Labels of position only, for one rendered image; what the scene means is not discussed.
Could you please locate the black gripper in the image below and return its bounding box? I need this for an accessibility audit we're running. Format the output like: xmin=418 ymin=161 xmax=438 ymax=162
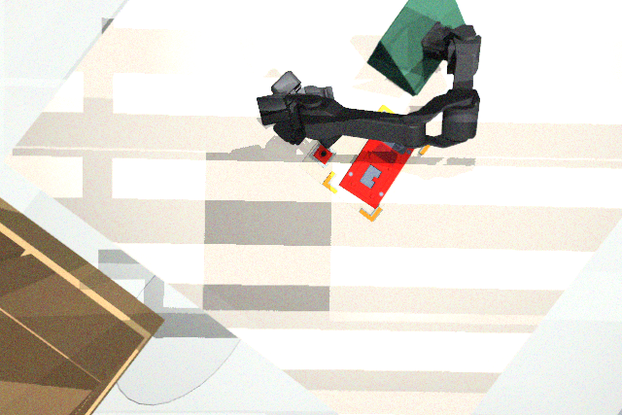
xmin=271 ymin=71 xmax=342 ymax=149

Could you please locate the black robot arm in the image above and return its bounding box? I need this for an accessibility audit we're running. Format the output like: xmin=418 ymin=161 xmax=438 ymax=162
xmin=257 ymin=21 xmax=481 ymax=149

